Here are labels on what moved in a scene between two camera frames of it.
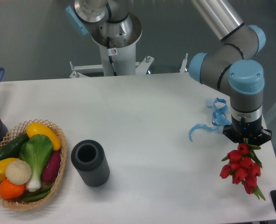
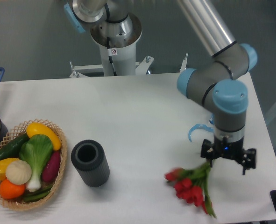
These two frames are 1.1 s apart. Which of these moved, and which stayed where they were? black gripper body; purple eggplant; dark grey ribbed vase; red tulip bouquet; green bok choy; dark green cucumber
Moved: black gripper body; red tulip bouquet
Stayed: purple eggplant; green bok choy; dark grey ribbed vase; dark green cucumber
